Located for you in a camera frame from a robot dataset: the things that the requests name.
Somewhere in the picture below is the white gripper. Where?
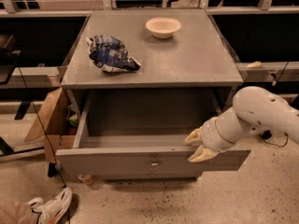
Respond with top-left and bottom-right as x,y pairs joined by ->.
185,117 -> 234,163

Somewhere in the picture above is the grey top drawer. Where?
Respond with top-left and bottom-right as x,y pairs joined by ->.
57,89 -> 249,176

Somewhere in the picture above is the grey drawer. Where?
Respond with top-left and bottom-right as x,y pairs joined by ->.
99,172 -> 202,180
57,89 -> 249,176

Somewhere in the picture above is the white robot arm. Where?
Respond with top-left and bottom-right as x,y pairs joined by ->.
185,86 -> 299,162

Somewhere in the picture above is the grey drawer cabinet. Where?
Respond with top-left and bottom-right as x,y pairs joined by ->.
61,8 -> 244,181

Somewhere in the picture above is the grey bottom drawer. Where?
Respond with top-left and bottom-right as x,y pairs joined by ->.
99,172 -> 202,180

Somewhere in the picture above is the open cardboard box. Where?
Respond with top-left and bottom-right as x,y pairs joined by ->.
24,88 -> 76,163

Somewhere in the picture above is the small beige foam piece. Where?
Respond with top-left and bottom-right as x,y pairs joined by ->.
246,61 -> 262,69

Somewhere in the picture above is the grey bench at right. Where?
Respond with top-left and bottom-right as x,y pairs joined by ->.
236,62 -> 299,82

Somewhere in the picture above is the grey bench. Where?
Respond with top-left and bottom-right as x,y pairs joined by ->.
0,67 -> 61,90
236,62 -> 299,82

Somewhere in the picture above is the clear plastic cup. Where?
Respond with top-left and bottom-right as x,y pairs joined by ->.
77,175 -> 93,186

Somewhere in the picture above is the white paper bowl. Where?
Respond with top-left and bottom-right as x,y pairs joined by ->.
146,17 -> 181,39

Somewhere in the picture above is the crumpled blue chip bag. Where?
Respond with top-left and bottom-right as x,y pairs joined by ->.
86,34 -> 141,73

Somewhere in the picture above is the white sneaker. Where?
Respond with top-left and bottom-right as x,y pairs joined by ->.
27,188 -> 72,224

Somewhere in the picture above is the grey bench at left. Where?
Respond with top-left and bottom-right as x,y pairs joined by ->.
0,67 -> 61,90

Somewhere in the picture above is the beige trouser leg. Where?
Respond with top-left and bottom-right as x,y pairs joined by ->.
0,200 -> 32,224

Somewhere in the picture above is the black floor cable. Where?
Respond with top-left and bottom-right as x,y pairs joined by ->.
258,130 -> 290,148

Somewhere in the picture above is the black cable at left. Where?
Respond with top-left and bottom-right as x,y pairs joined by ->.
17,66 -> 71,224

